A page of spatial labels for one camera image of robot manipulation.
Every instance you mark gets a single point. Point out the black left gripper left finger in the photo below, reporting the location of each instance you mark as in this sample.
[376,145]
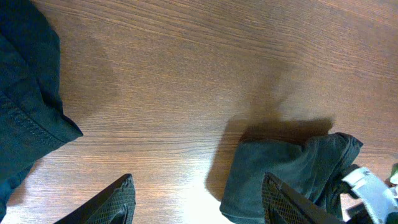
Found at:
[113,205]

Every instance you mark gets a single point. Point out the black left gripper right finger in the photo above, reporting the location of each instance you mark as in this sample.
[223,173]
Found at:
[282,204]

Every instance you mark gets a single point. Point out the dark green t-shirt white print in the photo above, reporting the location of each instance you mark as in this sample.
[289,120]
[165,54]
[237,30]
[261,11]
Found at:
[313,169]

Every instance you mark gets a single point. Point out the folded black garment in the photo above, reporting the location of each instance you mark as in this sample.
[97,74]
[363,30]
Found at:
[32,120]

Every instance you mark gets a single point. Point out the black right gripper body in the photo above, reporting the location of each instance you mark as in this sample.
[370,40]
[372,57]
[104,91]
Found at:
[379,200]

